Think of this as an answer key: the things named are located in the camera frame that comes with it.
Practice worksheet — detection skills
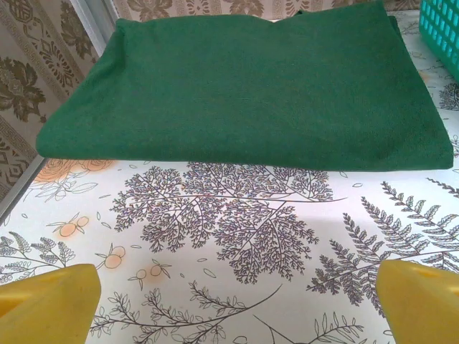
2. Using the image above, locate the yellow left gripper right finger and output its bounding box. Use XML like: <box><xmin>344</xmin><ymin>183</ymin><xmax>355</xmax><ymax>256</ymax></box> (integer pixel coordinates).
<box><xmin>375</xmin><ymin>259</ymin><xmax>459</xmax><ymax>344</ymax></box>

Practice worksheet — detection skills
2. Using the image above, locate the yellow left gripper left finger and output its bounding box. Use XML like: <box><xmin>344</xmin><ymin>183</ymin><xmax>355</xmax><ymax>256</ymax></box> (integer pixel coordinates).
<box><xmin>0</xmin><ymin>263</ymin><xmax>103</xmax><ymax>344</ymax></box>

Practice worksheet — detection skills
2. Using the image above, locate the teal plastic basket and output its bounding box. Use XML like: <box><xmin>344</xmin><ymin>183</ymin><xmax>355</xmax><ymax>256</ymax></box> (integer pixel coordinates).
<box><xmin>417</xmin><ymin>0</ymin><xmax>459</xmax><ymax>75</ymax></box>

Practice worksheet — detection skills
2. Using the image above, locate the aluminium left side rail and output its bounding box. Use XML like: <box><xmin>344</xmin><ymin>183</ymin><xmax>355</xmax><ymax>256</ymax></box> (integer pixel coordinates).
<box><xmin>0</xmin><ymin>156</ymin><xmax>47</xmax><ymax>227</ymax></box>

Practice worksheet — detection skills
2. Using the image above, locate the aluminium left corner post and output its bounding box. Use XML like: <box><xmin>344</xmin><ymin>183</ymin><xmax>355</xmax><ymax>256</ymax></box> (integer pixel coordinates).
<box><xmin>70</xmin><ymin>0</ymin><xmax>116</xmax><ymax>62</ymax></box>

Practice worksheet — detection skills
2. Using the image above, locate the folded green t-shirt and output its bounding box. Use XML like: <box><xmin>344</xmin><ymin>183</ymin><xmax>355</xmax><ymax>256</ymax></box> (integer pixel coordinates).
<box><xmin>35</xmin><ymin>7</ymin><xmax>453</xmax><ymax>170</ymax></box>

